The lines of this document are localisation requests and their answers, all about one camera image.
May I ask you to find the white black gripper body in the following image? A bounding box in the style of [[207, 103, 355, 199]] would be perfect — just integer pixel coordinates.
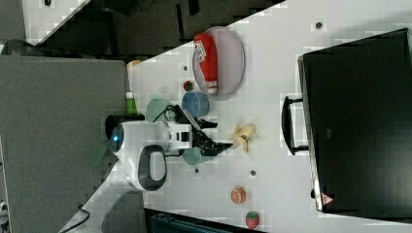
[[166, 105, 204, 150]]

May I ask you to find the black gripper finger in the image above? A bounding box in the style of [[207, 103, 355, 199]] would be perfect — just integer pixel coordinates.
[[197, 118, 218, 129], [200, 139, 233, 156]]

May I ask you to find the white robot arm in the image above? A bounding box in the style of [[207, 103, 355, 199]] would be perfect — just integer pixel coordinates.
[[58, 105, 232, 233]]

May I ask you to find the black toaster oven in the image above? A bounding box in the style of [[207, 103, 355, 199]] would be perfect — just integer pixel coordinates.
[[296, 28, 412, 223]]

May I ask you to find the teal cup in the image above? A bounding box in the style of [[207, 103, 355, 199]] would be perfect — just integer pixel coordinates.
[[183, 148, 212, 166]]

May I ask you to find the blue bowl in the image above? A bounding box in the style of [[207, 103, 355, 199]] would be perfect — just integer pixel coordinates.
[[182, 91, 209, 117]]

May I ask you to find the small strawberry near plate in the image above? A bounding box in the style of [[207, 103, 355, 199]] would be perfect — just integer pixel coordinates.
[[184, 81, 193, 91]]

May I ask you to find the green bottle white cap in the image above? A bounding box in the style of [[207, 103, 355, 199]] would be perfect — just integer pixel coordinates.
[[125, 92, 137, 116]]

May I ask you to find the orange slice toy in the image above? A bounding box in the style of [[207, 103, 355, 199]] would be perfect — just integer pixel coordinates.
[[230, 186, 246, 204]]

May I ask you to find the pink oval plate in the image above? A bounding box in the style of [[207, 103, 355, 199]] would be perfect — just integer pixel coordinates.
[[192, 26, 245, 100]]

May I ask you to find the red ketchup bottle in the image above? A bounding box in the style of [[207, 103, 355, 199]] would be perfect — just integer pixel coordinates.
[[194, 33, 218, 94]]

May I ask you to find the strawberry toy at edge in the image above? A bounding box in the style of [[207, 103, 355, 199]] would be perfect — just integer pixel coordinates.
[[245, 211, 259, 230]]

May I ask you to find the dark teal crate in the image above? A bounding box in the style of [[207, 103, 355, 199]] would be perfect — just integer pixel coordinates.
[[150, 214, 233, 233]]

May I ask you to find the grey partition panel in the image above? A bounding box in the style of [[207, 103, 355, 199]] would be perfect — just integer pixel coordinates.
[[0, 55, 126, 233]]

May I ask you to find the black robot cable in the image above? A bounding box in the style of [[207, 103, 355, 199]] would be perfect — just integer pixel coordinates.
[[59, 208, 91, 233]]

